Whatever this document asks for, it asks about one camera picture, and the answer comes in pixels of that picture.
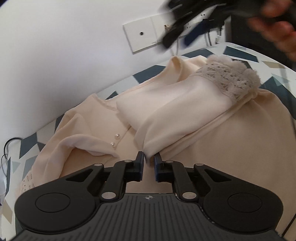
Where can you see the person right hand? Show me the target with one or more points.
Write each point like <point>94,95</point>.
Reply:
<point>281,34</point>

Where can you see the white wall socket panel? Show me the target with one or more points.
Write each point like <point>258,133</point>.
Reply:
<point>142,34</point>

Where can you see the black bedside cabinet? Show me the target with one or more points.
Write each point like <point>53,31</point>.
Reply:
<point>238,32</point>

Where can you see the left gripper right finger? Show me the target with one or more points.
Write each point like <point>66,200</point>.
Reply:
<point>176,174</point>

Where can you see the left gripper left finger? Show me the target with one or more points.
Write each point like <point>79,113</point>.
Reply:
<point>121,173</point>

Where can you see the cream knit cardigan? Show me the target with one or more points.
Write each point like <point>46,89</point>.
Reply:
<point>199,110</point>

